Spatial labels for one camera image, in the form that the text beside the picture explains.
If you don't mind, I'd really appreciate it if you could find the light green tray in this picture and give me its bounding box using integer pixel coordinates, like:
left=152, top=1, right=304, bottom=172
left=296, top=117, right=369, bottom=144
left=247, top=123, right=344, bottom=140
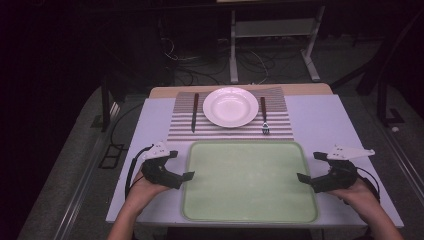
left=180, top=139, right=320, bottom=224

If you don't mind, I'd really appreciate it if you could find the striped placemat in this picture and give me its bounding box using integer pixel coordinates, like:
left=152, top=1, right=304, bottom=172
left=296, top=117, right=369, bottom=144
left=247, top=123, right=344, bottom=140
left=166, top=86, right=295, bottom=143

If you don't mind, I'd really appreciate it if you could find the tangle of floor cables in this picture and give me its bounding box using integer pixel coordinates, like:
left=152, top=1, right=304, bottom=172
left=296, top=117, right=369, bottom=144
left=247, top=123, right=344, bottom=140
left=159, top=35, right=279, bottom=86

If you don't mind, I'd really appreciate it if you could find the dark metal stand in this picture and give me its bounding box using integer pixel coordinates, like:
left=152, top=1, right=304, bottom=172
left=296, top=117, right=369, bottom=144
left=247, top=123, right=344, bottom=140
left=375, top=74, right=406, bottom=128
left=99, top=74, right=128, bottom=133

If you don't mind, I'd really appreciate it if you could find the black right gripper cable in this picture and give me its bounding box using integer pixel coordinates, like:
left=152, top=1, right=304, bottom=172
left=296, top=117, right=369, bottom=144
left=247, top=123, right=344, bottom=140
left=355, top=165, right=382, bottom=205

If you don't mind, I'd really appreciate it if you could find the fork with brown handle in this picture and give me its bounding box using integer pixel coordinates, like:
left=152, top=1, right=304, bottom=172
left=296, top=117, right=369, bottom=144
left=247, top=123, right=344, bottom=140
left=259, top=96, right=271, bottom=136

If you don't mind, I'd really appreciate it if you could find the black floor frame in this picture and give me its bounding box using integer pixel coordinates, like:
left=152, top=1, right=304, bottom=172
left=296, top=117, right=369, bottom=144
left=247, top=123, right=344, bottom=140
left=97, top=143, right=130, bottom=170

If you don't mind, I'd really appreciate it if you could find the black floor cable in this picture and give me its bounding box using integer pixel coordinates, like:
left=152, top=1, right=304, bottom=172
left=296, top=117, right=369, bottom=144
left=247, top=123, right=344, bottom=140
left=109, top=101, right=145, bottom=148

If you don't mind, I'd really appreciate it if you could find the person's right hand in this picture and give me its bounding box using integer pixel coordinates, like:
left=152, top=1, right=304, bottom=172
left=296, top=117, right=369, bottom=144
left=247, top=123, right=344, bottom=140
left=327, top=178, right=381, bottom=219

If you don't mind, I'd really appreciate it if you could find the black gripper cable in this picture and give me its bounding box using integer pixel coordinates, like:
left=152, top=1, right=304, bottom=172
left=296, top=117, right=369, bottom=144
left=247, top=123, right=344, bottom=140
left=355, top=165, right=382, bottom=205
left=124, top=144, right=155, bottom=201

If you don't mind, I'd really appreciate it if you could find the person's left hand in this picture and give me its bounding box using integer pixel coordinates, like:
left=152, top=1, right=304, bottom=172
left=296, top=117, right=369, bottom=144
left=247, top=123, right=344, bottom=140
left=124, top=175, right=171, bottom=214

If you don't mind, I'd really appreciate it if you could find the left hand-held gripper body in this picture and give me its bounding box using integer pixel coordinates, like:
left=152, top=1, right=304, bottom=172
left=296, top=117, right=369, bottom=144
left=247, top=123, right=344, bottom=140
left=140, top=141, right=184, bottom=191

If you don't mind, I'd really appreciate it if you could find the grey metal stand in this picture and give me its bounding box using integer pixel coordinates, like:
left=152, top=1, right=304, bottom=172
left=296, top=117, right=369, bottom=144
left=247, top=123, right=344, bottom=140
left=228, top=4, right=326, bottom=85

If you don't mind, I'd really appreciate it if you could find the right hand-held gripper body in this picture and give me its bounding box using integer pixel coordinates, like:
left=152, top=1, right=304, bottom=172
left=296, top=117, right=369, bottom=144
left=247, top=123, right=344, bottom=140
left=310, top=143, right=376, bottom=195

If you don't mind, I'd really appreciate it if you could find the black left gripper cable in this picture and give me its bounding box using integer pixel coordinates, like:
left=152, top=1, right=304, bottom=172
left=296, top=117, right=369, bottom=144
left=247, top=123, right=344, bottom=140
left=124, top=144, right=155, bottom=201

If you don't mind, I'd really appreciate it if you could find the white plate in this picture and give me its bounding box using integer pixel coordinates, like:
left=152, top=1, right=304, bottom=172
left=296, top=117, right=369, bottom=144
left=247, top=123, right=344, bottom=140
left=202, top=86, right=260, bottom=129

